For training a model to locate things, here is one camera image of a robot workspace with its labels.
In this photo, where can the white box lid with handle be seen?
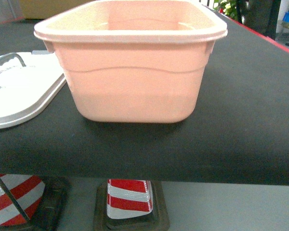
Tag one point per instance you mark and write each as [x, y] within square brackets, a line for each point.
[28, 83]

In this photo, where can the red white striped traffic cone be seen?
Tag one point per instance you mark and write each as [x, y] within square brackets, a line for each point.
[130, 205]

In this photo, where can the pink plastic box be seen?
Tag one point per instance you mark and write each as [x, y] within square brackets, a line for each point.
[139, 61]

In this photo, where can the green potted plant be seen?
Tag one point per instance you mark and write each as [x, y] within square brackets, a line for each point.
[228, 8]

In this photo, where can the black table mat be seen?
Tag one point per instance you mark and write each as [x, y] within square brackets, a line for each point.
[238, 132]

